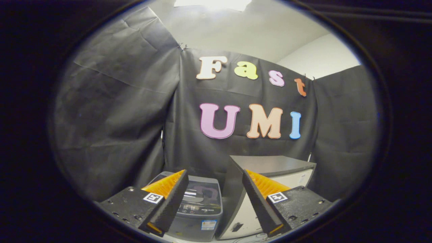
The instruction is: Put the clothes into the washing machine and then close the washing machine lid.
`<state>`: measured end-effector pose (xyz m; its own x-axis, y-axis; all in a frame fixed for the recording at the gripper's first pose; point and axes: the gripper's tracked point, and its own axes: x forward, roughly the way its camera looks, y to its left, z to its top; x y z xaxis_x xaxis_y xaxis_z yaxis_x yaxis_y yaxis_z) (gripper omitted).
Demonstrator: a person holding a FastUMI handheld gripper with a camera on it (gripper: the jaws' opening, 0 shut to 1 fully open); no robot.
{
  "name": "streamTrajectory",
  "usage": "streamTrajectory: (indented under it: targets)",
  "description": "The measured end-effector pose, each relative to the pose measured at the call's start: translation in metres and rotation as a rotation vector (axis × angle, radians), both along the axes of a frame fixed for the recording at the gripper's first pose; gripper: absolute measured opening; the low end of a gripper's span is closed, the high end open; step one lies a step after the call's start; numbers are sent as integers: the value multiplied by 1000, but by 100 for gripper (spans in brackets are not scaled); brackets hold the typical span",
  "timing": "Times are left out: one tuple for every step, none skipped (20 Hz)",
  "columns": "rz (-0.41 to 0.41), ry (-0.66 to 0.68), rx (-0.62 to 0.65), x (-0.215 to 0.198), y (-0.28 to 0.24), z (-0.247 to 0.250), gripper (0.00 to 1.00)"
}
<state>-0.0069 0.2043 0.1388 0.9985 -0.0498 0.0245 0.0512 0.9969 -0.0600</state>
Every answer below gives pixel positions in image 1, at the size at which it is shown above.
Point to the white cabinet with dark top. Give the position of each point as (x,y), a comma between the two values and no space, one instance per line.
(270,164)

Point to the black backdrop cloth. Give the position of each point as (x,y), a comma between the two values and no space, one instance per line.
(114,111)

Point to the grey washing machine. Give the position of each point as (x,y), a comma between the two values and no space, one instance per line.
(189,229)

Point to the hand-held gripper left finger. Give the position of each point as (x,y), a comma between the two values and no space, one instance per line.
(170,202)

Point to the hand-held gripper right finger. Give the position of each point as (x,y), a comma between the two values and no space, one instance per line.
(260,202)

